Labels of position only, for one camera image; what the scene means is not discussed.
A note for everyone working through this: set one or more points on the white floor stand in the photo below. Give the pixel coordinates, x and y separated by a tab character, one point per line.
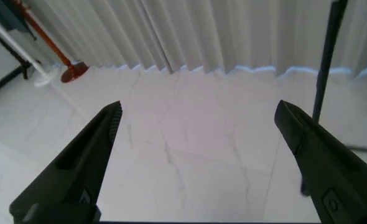
43	79

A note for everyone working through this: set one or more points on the red floor stand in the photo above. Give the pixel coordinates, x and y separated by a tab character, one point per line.
74	71

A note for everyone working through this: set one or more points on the white curtain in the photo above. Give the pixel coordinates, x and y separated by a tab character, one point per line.
202	31

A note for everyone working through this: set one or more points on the black floor stand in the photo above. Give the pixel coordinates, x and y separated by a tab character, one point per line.
3	82

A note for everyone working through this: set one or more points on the black clothes rack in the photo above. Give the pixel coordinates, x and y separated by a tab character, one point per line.
326	62

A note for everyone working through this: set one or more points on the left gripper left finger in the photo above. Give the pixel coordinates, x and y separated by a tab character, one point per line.
71	174

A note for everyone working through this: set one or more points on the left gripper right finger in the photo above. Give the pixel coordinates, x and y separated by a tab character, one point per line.
336	174

